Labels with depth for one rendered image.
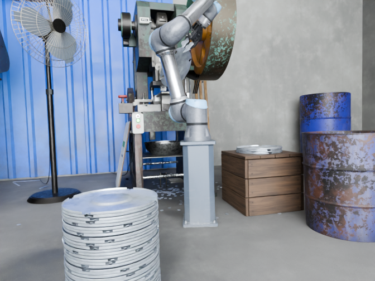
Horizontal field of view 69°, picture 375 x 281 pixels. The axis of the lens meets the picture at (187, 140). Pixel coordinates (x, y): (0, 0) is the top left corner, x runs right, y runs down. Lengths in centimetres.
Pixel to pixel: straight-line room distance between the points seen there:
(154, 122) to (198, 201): 76
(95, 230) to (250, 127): 320
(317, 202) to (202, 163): 58
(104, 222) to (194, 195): 75
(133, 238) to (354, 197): 98
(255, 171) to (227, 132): 207
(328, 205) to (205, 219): 60
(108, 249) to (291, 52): 381
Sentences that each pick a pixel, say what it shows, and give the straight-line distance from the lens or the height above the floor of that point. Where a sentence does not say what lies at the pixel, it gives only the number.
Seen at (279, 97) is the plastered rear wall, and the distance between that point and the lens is 404.
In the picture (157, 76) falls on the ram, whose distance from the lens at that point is 217.
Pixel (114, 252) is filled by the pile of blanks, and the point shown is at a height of 20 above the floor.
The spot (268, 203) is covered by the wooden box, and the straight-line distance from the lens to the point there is 169.
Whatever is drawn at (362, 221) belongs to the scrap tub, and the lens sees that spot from 145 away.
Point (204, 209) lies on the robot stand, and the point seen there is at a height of 9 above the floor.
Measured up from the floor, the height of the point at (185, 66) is 96.
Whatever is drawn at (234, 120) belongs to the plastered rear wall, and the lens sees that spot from 368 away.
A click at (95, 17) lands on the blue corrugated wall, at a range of 355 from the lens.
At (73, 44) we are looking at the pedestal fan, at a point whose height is 120.
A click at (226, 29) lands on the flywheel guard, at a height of 121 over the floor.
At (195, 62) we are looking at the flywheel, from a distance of 257.
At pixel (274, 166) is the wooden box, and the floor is 28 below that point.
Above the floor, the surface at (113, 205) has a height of 31.
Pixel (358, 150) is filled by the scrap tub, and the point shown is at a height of 41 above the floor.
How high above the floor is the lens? 53
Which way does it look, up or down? 3 degrees down
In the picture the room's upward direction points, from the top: 2 degrees counter-clockwise
